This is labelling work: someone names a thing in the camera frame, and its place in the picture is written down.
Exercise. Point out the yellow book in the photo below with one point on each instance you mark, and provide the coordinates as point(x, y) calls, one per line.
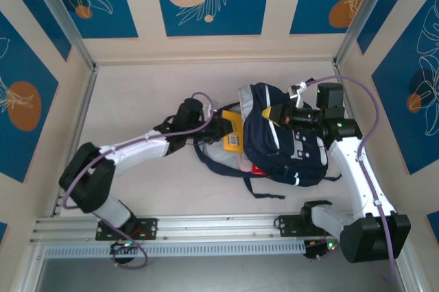
point(235, 141)

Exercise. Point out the navy blue backpack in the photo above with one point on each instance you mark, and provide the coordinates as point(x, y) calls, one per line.
point(260, 141)

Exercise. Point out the red card pack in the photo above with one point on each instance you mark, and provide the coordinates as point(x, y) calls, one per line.
point(259, 170)

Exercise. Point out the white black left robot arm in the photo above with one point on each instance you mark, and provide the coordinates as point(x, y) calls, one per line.
point(137, 148)

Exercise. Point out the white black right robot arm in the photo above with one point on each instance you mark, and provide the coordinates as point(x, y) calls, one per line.
point(356, 175)

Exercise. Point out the aluminium side rail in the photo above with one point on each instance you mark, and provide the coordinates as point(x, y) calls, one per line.
point(350, 103)
point(79, 124)

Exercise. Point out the aluminium frame post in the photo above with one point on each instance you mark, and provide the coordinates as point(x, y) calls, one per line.
point(58, 14)
point(363, 11)

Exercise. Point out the long aluminium base rail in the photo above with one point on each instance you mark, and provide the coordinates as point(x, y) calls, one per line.
point(223, 225)

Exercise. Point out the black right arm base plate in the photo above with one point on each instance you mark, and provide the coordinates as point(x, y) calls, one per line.
point(286, 225)

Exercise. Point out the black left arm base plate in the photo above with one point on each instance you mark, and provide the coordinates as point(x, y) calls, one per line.
point(149, 227)

